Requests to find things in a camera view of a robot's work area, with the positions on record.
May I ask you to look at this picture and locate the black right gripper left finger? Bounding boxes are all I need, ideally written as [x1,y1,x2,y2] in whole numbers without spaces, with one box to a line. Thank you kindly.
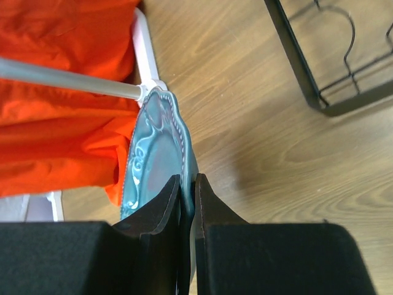
[113,175,181,294]

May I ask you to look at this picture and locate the orange shorts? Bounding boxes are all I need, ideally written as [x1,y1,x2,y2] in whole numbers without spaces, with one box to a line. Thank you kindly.
[1,1,139,205]

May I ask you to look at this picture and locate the white clothes rack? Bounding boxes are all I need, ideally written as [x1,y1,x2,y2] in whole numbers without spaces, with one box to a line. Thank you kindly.
[1,8,168,222]

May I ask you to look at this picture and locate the teal scalloped ceramic plate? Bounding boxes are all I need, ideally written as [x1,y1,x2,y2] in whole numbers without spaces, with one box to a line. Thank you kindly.
[120,87,198,294]

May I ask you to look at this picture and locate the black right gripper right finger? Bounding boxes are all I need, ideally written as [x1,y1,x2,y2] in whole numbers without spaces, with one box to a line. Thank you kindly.
[195,174,255,294]

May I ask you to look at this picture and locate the black wire dish rack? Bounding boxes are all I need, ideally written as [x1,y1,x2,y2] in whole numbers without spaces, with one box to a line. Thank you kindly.
[265,1,392,117]

